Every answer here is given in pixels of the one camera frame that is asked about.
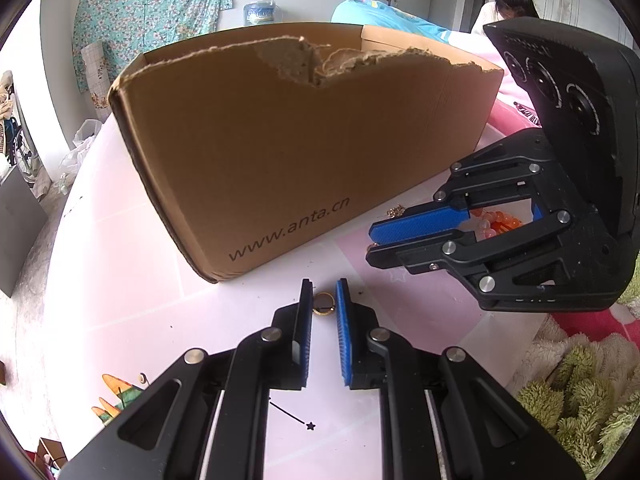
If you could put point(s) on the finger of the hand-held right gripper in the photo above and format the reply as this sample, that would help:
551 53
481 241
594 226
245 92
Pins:
420 225
500 247

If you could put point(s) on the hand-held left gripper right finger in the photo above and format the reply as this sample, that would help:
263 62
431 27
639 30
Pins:
345 345

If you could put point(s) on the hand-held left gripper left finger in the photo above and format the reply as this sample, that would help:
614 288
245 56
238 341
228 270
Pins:
300 355

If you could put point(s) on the brown cardboard box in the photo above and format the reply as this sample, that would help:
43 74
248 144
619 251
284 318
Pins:
280 160

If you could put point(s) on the pink floral blanket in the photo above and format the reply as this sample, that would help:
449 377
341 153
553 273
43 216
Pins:
505 100

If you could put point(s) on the white fluffy rug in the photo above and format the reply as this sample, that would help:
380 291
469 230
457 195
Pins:
547 355

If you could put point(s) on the yellow airplane sticker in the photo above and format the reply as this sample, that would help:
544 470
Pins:
120 395

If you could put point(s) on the blue patterned quilt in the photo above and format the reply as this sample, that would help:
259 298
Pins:
380 15

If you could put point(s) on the blue water jug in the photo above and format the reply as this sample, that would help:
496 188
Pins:
260 12

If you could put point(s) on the brown paper bag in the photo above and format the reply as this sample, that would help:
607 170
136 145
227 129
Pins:
52 452

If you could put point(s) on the white plastic bags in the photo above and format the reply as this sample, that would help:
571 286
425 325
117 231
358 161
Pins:
82 150

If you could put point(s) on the grey cabinet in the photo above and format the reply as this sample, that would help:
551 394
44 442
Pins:
20 230

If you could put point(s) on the teal floral cloth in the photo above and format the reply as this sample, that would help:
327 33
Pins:
150 10

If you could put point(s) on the white floral board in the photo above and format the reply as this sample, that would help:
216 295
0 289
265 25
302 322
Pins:
95 75

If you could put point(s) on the wheelchair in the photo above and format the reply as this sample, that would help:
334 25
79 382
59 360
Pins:
17 145

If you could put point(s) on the pile of beige clothes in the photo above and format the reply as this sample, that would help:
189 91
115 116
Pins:
6 92

